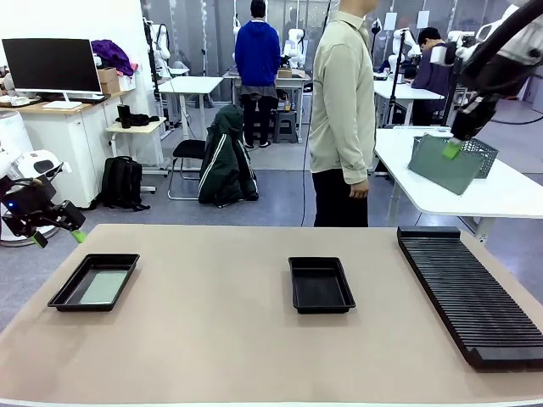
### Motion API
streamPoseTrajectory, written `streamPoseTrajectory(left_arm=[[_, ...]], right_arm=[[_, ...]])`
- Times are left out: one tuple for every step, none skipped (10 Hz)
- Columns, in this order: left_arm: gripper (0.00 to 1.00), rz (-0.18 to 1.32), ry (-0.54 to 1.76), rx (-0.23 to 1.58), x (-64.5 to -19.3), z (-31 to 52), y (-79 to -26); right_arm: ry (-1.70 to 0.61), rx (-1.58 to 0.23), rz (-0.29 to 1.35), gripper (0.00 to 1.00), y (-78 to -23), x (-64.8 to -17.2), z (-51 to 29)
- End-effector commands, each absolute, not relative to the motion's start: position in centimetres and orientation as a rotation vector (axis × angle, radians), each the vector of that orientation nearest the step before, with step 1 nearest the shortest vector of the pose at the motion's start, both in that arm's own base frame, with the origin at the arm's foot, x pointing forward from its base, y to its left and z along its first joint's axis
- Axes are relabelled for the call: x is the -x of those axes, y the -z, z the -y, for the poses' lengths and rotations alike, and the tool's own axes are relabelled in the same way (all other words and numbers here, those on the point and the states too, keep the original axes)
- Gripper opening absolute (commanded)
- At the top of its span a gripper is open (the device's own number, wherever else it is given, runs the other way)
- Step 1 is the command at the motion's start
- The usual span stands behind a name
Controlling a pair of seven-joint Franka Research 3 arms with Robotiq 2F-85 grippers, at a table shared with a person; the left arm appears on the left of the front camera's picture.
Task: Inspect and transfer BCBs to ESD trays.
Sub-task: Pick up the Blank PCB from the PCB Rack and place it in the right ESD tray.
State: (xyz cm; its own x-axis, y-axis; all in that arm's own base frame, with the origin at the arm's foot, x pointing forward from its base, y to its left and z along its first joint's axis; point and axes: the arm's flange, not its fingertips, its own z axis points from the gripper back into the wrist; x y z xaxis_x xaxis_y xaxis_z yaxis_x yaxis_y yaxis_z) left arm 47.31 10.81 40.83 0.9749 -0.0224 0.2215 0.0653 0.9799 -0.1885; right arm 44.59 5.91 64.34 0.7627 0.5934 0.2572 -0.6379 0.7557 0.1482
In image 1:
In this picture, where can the black cloth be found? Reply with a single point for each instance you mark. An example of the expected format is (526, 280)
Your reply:
(142, 120)

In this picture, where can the black tripod stand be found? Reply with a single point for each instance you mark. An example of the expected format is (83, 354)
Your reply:
(394, 102)
(153, 72)

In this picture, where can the white paper sign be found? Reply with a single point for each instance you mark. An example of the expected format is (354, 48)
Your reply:
(423, 19)

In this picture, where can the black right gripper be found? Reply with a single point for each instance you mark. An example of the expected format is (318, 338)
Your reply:
(473, 120)

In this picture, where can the white background table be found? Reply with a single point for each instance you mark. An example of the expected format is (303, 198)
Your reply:
(399, 90)
(191, 83)

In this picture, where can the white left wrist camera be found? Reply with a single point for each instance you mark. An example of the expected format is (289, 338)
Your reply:
(65, 168)

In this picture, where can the black tumbler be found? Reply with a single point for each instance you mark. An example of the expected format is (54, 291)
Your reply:
(124, 116)

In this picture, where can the black ESD tray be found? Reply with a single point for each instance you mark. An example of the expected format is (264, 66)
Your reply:
(106, 260)
(320, 288)

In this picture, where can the person in blue hoodie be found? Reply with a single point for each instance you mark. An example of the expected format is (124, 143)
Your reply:
(256, 55)

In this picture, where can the black slotted board rack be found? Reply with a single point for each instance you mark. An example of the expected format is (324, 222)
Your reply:
(466, 297)

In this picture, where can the cardboard box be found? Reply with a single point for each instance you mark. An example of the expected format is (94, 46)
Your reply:
(108, 82)

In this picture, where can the black computer monitor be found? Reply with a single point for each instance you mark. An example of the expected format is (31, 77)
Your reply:
(51, 63)

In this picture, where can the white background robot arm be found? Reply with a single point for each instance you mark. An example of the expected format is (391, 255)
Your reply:
(403, 42)
(161, 42)
(295, 42)

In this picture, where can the white keyboard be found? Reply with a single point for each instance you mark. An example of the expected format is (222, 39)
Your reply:
(61, 105)

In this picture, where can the grey step stool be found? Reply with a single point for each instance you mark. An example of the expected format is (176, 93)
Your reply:
(286, 125)

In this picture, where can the small wooden-top side table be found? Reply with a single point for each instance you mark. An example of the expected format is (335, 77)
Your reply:
(136, 127)

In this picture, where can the wooden-top background table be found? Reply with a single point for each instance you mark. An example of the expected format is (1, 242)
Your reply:
(297, 82)

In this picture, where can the black chair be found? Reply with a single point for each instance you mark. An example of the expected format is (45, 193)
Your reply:
(188, 148)

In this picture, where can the black backpack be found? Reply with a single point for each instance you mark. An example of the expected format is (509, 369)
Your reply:
(123, 182)

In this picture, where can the purple cloth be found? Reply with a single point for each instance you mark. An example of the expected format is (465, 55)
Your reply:
(112, 55)

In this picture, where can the grey mesh basket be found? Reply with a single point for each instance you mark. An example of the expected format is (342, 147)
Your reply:
(483, 154)

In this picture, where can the beige-sleeved right forearm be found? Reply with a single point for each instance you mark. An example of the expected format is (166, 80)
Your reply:
(354, 161)

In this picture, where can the person in purple hoodie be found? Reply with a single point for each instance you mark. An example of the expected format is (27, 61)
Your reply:
(428, 80)

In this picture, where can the dark green striped jacket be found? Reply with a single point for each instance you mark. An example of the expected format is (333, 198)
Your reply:
(225, 161)

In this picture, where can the white cabinet with wooden top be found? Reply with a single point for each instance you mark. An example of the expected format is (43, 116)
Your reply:
(72, 135)

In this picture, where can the person's right hand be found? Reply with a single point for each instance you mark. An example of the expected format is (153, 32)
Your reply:
(359, 190)

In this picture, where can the large white side table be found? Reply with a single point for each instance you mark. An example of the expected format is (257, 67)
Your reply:
(424, 195)

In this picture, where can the green circuit board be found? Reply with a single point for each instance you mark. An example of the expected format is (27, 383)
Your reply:
(437, 169)
(104, 288)

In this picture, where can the person in beige shirt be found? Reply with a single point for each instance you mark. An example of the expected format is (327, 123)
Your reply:
(339, 106)

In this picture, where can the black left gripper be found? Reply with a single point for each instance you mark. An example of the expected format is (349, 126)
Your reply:
(25, 203)

